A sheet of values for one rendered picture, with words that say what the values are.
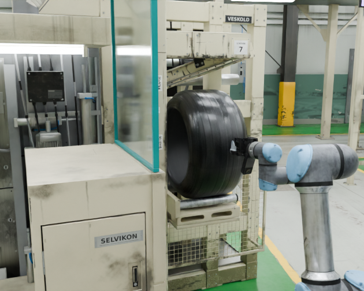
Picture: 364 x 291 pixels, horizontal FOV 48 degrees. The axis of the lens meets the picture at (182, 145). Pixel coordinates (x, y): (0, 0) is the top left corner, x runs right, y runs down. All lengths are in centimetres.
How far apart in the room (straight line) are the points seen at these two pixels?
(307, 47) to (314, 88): 115
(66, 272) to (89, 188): 26
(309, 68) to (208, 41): 988
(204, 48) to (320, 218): 135
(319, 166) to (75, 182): 72
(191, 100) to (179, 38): 44
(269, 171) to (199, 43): 98
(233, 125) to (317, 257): 87
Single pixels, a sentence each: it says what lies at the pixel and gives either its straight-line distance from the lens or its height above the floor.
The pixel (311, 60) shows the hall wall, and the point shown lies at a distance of 1220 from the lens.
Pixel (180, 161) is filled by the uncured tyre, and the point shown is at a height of 103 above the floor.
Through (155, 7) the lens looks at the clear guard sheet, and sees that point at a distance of 122.
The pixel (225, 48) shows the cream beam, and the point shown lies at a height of 169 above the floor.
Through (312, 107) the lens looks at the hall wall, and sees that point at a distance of 1221.
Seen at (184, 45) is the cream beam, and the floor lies 171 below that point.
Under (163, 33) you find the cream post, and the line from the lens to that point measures 201.
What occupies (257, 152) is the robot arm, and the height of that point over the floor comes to 125.
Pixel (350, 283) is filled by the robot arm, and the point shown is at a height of 94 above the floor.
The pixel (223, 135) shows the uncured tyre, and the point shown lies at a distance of 195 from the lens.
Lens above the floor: 159
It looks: 11 degrees down
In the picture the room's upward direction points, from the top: straight up
